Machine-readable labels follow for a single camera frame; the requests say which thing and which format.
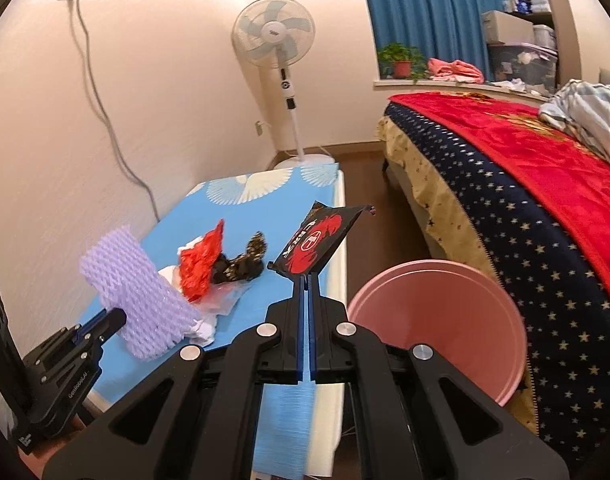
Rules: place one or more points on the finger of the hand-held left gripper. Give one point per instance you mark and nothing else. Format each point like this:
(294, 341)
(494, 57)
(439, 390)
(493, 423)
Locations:
(110, 324)
(92, 321)

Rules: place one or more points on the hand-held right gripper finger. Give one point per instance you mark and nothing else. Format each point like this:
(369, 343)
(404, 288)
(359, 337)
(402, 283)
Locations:
(300, 325)
(313, 325)

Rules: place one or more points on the purple foam fruit net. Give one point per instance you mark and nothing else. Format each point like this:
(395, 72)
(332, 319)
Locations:
(135, 290)

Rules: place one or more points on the white tissue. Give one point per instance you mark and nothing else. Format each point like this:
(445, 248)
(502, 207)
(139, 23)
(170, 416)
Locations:
(201, 332)
(169, 275)

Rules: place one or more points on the clear plastic wrapper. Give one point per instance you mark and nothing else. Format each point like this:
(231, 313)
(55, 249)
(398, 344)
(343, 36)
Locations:
(225, 297)

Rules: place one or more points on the black gold wrapper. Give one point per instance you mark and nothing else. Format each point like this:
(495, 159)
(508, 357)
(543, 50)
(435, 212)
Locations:
(241, 266)

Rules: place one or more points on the black red snack packet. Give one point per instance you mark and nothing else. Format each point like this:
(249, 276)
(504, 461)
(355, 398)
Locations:
(315, 240)

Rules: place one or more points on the red plastic wrapper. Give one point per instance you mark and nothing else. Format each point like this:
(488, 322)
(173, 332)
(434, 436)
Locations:
(200, 265)

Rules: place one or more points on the pink plastic bin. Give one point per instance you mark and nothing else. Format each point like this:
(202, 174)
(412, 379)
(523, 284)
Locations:
(435, 310)

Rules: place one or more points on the blue patterned table cloth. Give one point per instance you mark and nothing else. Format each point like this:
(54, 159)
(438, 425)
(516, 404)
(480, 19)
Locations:
(265, 200)

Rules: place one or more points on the yellow starred bed sheet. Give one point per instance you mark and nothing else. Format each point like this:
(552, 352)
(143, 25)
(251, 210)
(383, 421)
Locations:
(425, 175)

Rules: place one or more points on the bed with starry blanket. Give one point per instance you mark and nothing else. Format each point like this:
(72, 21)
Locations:
(550, 280)

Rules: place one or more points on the red floral blanket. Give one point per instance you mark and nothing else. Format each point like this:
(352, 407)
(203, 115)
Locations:
(515, 145)

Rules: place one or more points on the potted green plant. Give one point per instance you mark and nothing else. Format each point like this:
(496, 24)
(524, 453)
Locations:
(401, 62)

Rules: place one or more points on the white standing fan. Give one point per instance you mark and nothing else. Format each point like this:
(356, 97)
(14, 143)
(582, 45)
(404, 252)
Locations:
(272, 35)

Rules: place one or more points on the pink folded cloth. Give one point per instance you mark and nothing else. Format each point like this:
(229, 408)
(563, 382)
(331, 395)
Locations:
(455, 70)

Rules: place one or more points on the white crumpled cloth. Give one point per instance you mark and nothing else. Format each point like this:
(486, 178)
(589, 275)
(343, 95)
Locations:
(510, 85)

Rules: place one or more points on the clear storage box purple lid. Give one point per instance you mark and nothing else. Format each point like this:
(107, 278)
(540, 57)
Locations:
(522, 62)

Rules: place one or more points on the blue curtain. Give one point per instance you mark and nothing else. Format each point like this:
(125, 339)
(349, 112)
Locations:
(425, 5)

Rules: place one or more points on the blue white checked quilt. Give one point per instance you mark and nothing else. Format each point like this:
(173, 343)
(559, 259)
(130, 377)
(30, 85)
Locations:
(595, 115)

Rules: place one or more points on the grey cardboard box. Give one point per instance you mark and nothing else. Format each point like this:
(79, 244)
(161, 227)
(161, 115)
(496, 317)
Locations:
(505, 26)

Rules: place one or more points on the white stacked containers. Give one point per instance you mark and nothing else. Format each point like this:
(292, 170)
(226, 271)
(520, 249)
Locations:
(544, 36)

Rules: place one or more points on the blue white box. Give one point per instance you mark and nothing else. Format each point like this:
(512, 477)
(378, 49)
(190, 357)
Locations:
(520, 5)

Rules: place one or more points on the small low wall outlet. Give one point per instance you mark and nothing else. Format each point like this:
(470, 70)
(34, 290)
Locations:
(259, 128)

